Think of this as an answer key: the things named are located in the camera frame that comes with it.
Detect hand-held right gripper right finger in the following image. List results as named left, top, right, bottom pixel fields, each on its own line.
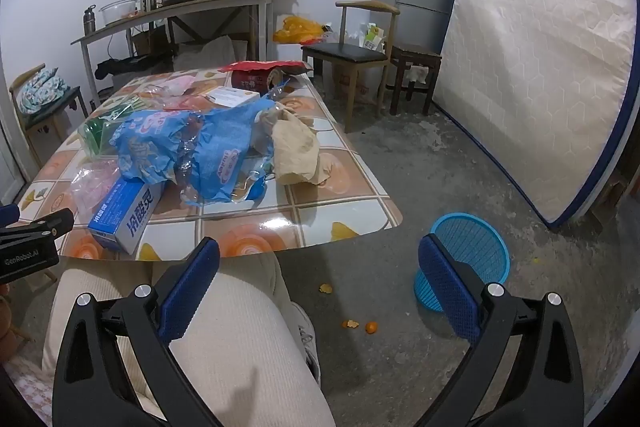
left=415, top=234, right=586, bottom=427

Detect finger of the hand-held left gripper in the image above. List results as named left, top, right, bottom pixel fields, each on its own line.
left=0, top=208, right=76, bottom=244

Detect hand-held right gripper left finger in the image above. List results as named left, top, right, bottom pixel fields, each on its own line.
left=52, top=237, right=223, bottom=427

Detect blue plastic wastebasket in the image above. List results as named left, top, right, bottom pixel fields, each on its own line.
left=413, top=213, right=511, bottom=313

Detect pink plastic bag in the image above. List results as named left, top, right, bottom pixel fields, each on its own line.
left=70, top=157, right=126, bottom=218

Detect snack wrappers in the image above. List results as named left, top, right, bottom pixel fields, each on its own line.
left=88, top=179, right=166, bottom=256

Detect green plastic packaging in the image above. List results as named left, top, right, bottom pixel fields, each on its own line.
left=77, top=99, right=146, bottom=156

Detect blue snack bag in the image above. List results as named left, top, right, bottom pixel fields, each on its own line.
left=182, top=99, right=278, bottom=208
left=109, top=109, right=201, bottom=185

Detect brown paper bag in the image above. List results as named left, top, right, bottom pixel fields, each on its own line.
left=257, top=107, right=338, bottom=186

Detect small white box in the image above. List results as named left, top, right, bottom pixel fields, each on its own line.
left=202, top=86, right=261, bottom=108

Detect red snack bag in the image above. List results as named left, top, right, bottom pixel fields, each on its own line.
left=218, top=60, right=313, bottom=95

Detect person's cream trouser leg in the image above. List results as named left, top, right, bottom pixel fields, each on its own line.
left=42, top=252, right=336, bottom=427

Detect person's white shoe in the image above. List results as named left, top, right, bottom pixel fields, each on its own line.
left=295, top=302, right=322, bottom=388

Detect wooden chair with patterned cushion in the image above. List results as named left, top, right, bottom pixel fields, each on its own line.
left=9, top=64, right=90, bottom=168

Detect dark clothing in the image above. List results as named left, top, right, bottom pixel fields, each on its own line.
left=95, top=54, right=176, bottom=80

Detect cardboard box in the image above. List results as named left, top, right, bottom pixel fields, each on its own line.
left=131, top=27, right=168, bottom=58

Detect white sack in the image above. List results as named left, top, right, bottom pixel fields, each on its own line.
left=327, top=62, right=386, bottom=105

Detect clear glass bowl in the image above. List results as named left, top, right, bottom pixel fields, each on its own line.
left=99, top=0, right=141, bottom=26

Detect white pillow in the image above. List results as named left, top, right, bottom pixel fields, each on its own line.
left=175, top=36, right=241, bottom=72

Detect dark wooden stool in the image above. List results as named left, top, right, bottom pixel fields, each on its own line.
left=387, top=44, right=443, bottom=116

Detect white mattress with blue edge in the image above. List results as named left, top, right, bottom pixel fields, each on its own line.
left=431, top=0, right=638, bottom=230

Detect wooden chair with black seat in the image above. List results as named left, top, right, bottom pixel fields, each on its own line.
left=301, top=0, right=401, bottom=132

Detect green white carton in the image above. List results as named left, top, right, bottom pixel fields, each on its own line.
left=361, top=23, right=386, bottom=52

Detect grey side table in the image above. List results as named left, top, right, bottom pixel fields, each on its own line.
left=71, top=0, right=278, bottom=108

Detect yellow plastic bag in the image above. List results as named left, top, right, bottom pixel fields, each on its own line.
left=273, top=16, right=326, bottom=45

